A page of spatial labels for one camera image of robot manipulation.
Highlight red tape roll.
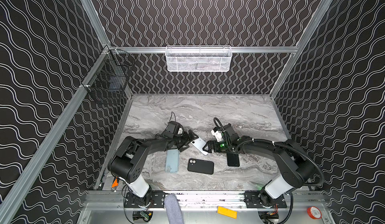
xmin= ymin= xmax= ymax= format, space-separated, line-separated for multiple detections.
xmin=307 ymin=207 xmax=322 ymax=220

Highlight black wire mesh basket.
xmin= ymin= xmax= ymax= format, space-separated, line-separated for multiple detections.
xmin=85 ymin=49 xmax=137 ymax=105

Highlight black corrugated cable conduit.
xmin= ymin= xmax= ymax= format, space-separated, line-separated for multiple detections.
xmin=234 ymin=138 xmax=325 ymax=189

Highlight orange handled tool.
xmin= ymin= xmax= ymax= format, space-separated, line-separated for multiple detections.
xmin=111 ymin=178 xmax=119 ymax=192

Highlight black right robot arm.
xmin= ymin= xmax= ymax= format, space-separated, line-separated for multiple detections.
xmin=203 ymin=136 xmax=325 ymax=206

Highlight black phone case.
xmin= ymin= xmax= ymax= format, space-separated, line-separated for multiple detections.
xmin=187 ymin=158 xmax=214 ymax=175

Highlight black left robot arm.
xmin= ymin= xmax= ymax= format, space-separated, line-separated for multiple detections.
xmin=107 ymin=130 xmax=198 ymax=198

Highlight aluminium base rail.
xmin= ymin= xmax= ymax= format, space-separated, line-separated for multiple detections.
xmin=84 ymin=189 xmax=328 ymax=213

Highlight white wire mesh basket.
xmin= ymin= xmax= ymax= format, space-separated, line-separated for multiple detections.
xmin=165 ymin=46 xmax=233 ymax=72

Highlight light blue phone case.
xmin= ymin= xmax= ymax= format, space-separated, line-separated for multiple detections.
xmin=165 ymin=149 xmax=179 ymax=173

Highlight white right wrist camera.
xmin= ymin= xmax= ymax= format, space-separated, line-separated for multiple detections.
xmin=211 ymin=127 xmax=224 ymax=142

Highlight dark blue smartphone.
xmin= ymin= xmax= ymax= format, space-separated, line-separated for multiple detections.
xmin=227 ymin=153 xmax=240 ymax=167

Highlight yellow block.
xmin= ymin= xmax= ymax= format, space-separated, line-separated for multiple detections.
xmin=217 ymin=207 xmax=238 ymax=219

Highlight white smartphone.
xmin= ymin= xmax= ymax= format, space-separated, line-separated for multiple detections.
xmin=190 ymin=137 xmax=208 ymax=156

